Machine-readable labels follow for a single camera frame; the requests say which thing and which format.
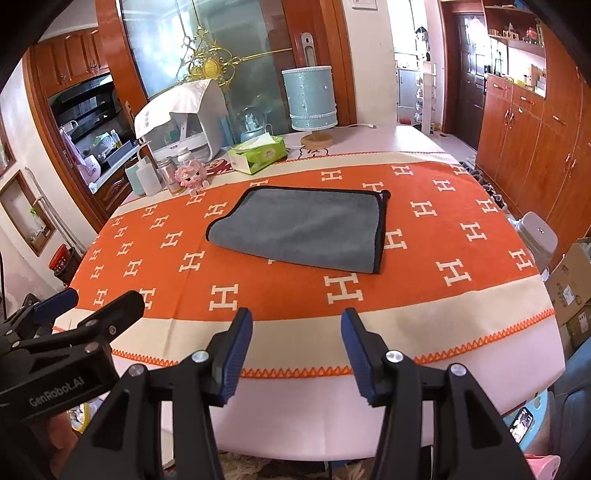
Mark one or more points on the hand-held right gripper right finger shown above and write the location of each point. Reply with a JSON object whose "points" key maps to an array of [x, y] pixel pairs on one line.
{"points": [[359, 353]]}

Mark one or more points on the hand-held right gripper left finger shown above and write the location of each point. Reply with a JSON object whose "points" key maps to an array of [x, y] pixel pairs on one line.
{"points": [[234, 353]]}

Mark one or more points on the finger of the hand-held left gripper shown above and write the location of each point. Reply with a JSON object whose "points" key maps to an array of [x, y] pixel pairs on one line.
{"points": [[57, 301], [111, 314]]}

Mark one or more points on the grey towel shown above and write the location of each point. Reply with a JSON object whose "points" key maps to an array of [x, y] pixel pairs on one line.
{"points": [[300, 226]]}

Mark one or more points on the orange printed blanket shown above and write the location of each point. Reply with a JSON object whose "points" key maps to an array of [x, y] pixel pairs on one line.
{"points": [[286, 300]]}

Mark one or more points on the pale green bottle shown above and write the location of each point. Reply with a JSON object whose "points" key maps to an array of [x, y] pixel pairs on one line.
{"points": [[133, 180]]}

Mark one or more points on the translucent white squeeze bottle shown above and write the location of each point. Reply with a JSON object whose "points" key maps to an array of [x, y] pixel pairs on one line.
{"points": [[148, 177]]}

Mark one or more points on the metal-lidded glass jar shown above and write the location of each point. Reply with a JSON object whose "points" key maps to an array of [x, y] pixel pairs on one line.
{"points": [[167, 177]]}

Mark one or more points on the pink toy figure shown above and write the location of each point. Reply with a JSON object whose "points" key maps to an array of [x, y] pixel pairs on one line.
{"points": [[191, 174]]}

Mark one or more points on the smartphone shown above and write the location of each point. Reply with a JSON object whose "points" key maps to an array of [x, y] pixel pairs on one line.
{"points": [[521, 424]]}

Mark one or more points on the green tissue pack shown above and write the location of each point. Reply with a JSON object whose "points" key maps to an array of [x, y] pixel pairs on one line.
{"points": [[261, 154]]}

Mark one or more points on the grey plastic stool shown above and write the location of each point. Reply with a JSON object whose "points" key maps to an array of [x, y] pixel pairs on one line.
{"points": [[538, 235]]}

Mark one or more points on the small cardboard box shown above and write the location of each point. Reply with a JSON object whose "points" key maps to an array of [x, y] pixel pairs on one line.
{"points": [[577, 327]]}

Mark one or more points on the white cloth-covered appliance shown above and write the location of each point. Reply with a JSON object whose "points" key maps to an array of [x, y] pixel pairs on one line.
{"points": [[184, 104]]}

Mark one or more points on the large cardboard box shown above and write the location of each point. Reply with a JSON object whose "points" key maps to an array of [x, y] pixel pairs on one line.
{"points": [[570, 277]]}

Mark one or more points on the glass snow globe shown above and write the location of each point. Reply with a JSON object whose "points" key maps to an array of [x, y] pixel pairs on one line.
{"points": [[251, 122]]}

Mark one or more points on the blue table lamp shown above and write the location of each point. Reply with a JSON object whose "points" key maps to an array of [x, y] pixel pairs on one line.
{"points": [[308, 101]]}

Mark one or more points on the white shoe rack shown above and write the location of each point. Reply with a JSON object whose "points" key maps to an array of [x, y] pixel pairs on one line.
{"points": [[427, 97]]}

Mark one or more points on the tall wooden cabinet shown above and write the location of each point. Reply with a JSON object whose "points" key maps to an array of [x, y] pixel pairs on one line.
{"points": [[531, 138]]}

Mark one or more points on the dark entrance door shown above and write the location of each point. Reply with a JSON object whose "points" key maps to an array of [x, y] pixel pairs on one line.
{"points": [[473, 83]]}

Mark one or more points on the glass door with gold ornament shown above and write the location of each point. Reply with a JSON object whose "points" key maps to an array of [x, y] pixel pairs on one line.
{"points": [[258, 37]]}

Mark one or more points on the wooden framed wall niche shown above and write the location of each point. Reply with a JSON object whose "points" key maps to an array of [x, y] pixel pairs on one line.
{"points": [[25, 212]]}

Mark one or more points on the wooden kitchen wall cabinet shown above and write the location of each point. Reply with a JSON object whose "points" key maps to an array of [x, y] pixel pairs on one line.
{"points": [[69, 55]]}

